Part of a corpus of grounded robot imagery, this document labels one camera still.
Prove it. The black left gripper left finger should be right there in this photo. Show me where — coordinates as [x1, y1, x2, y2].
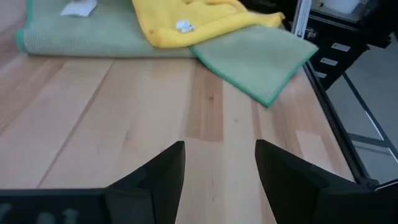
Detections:
[105, 140, 187, 224]

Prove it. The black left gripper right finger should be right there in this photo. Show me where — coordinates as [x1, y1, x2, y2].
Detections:
[254, 139, 335, 224]

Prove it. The yellow microfiber towel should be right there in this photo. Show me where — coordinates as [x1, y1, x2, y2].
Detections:
[132, 0, 286, 49]

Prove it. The black drawer unit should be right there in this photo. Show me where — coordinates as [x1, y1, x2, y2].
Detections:
[306, 12, 393, 91]

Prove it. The pale green waffle towel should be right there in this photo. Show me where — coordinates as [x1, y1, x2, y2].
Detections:
[15, 0, 320, 108]

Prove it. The white container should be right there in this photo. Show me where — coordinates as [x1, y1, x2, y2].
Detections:
[310, 0, 373, 22]

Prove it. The aluminium frame post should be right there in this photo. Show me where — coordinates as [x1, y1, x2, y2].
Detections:
[290, 0, 312, 40]

